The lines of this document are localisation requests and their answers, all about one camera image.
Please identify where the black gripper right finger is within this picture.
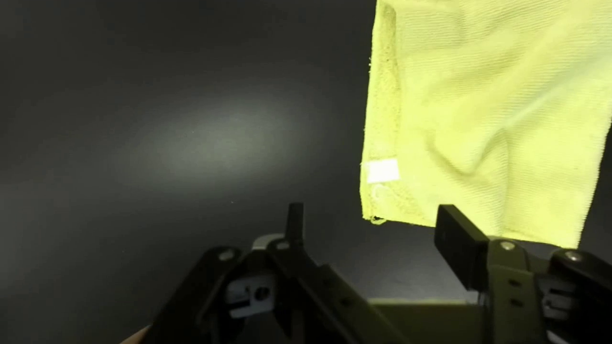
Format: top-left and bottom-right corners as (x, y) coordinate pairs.
(434, 204), (490, 290)

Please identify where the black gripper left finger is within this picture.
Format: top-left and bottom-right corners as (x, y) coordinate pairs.
(285, 202), (304, 246)

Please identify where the yellow towel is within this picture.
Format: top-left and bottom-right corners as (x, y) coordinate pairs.
(360, 0), (612, 248)

